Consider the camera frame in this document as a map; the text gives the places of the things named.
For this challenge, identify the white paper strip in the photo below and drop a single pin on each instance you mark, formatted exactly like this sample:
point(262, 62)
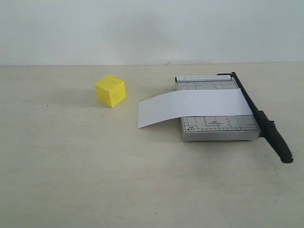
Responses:
point(184, 103)

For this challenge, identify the yellow cube block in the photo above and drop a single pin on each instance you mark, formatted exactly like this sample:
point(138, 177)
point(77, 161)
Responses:
point(110, 90)

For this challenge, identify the black cutter blade arm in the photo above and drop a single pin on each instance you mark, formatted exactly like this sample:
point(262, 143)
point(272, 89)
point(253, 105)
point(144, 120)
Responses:
point(267, 127)

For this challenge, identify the grey paper cutter base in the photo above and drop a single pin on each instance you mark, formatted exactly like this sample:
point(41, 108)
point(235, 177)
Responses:
point(215, 128)

